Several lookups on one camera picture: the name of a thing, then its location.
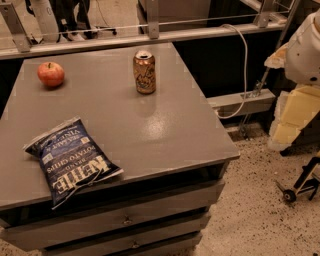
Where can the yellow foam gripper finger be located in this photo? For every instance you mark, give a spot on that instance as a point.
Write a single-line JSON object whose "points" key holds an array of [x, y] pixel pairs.
{"points": [[294, 111], [277, 59]]}

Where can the blue Kettle chip bag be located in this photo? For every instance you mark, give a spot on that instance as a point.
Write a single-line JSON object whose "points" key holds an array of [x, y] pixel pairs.
{"points": [[70, 160]]}

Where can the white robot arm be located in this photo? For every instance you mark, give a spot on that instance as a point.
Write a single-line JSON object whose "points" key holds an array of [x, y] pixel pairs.
{"points": [[300, 59]]}

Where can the red apple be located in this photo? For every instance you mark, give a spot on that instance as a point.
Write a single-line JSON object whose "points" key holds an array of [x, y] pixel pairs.
{"points": [[51, 74]]}

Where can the black wheeled cart base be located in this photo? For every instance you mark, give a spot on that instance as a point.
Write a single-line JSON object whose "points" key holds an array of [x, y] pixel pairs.
{"points": [[307, 181]]}

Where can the gold soda can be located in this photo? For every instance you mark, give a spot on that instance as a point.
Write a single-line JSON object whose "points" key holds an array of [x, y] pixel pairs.
{"points": [[144, 72]]}

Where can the grey drawer cabinet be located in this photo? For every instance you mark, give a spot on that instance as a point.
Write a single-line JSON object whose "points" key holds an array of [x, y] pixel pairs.
{"points": [[170, 144]]}

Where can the top drawer knob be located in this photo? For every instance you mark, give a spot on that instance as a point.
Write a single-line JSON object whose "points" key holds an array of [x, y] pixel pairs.
{"points": [[127, 221]]}

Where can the drawer knob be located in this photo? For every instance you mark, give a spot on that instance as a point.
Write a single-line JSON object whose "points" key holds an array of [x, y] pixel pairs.
{"points": [[135, 245], [127, 221]]}

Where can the lower drawer knob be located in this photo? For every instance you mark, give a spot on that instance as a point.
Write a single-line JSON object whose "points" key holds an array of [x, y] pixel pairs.
{"points": [[135, 245]]}

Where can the metal railing frame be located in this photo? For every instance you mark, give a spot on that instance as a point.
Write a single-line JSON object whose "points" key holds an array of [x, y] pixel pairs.
{"points": [[122, 23]]}

